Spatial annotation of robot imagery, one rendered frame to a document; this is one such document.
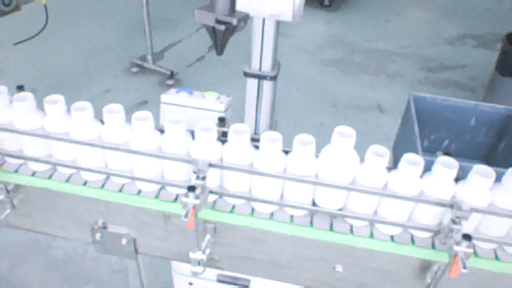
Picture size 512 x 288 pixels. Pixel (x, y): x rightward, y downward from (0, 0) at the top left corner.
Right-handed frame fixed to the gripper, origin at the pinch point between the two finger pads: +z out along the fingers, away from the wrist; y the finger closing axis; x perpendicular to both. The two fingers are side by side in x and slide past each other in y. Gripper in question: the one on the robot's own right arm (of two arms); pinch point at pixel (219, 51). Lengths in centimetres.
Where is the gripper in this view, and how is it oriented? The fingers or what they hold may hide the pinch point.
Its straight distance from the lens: 100.7
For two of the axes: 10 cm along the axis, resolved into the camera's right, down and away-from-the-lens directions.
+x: 4.5, -4.2, 7.9
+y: 8.9, 3.1, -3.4
